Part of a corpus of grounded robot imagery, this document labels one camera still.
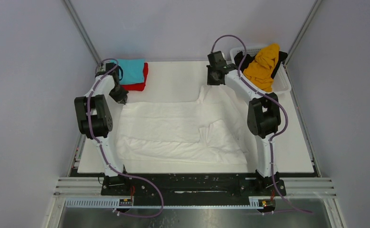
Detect white t shirt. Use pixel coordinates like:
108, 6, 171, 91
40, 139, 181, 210
115, 85, 256, 165

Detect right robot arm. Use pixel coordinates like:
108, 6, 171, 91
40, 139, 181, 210
207, 51, 281, 196

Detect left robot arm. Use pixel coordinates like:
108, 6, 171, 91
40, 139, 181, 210
74, 58, 131, 195

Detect folded cyan t shirt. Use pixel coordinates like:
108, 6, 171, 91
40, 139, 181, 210
117, 58, 145, 85

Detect folded red t shirt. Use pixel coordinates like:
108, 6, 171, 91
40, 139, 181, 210
122, 62, 149, 91

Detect yellow t shirt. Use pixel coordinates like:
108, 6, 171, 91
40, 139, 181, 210
243, 43, 280, 93

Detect black t shirt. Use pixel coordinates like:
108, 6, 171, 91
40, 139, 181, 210
239, 52, 279, 80

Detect white plastic basket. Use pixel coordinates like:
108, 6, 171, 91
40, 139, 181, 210
229, 45, 292, 95

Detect left metal frame post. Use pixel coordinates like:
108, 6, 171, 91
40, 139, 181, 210
61, 0, 101, 63

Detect metal frame post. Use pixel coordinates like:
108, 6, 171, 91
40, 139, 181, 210
284, 0, 324, 66
61, 0, 101, 63

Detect right metal frame post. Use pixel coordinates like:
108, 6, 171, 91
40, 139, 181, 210
284, 0, 324, 66

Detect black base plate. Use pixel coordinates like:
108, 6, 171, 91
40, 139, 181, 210
101, 173, 286, 207

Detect white slotted cable duct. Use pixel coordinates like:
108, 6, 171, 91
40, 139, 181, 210
65, 197, 265, 209

